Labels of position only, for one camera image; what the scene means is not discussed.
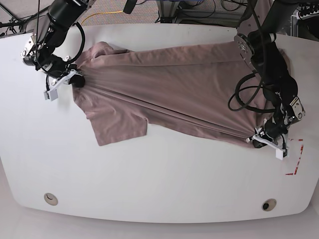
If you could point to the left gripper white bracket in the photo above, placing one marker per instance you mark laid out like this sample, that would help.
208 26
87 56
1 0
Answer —
273 134

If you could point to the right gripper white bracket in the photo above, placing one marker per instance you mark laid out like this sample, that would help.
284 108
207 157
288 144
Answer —
70 76

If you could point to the mauve pink T-shirt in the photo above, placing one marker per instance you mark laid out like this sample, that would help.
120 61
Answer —
187 89

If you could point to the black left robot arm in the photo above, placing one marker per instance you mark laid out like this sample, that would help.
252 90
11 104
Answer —
256 36

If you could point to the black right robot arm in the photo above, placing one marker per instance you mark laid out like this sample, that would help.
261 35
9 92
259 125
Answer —
49 34

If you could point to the red tape rectangle marking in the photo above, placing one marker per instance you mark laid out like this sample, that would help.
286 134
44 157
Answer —
293 158

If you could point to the black tripod stand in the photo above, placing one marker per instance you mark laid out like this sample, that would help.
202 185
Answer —
17 24

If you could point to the white power strip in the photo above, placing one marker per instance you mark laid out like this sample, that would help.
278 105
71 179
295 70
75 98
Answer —
306 12

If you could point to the right table cable grommet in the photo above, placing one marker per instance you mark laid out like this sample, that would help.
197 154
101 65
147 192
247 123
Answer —
269 205

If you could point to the table cable grommet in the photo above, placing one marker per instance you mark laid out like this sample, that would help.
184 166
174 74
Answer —
269 205
50 199

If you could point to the aluminium frame base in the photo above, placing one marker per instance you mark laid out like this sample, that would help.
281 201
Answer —
175 11

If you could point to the left table cable grommet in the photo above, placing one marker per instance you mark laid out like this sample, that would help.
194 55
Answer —
50 199

